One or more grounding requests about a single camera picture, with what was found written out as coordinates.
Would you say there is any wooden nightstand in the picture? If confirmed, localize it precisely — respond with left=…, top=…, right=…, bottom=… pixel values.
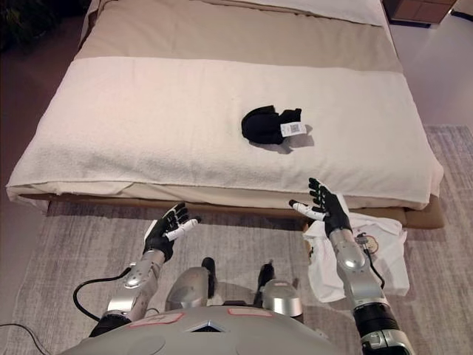
left=382, top=0, right=458, bottom=26

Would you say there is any silver left robot leg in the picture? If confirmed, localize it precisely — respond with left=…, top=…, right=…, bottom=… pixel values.
left=164, top=257, right=217, bottom=312

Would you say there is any grey area rug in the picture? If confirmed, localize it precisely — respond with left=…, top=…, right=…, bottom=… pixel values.
left=0, top=124, right=473, bottom=355

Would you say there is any beige bed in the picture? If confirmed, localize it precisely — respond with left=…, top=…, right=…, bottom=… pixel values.
left=6, top=0, right=446, bottom=229

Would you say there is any silver robot torso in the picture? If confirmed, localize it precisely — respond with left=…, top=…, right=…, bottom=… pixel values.
left=61, top=305, right=355, bottom=355

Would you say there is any silver robot leg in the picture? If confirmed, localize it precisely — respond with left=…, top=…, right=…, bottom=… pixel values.
left=164, top=257, right=217, bottom=312
left=254, top=260, right=304, bottom=318

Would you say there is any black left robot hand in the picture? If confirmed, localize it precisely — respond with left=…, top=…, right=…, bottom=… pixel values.
left=143, top=202, right=203, bottom=263

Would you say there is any black garment with tag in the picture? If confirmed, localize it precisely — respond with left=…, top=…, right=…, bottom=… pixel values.
left=241, top=105, right=314, bottom=154

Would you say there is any white pillow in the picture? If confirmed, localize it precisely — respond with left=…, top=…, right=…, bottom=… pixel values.
left=210, top=0, right=387, bottom=27

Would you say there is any black cable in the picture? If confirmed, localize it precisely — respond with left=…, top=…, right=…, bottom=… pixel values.
left=0, top=267, right=132, bottom=342

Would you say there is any white printed t-shirt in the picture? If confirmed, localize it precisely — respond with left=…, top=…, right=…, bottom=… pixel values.
left=302, top=210, right=411, bottom=304

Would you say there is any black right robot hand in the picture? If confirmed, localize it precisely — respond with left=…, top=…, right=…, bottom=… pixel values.
left=288, top=177, right=351, bottom=237

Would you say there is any white blanket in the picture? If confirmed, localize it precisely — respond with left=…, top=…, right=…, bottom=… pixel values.
left=6, top=56, right=444, bottom=212

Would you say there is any silver right robot leg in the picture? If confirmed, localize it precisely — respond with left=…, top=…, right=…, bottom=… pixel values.
left=254, top=260, right=304, bottom=318

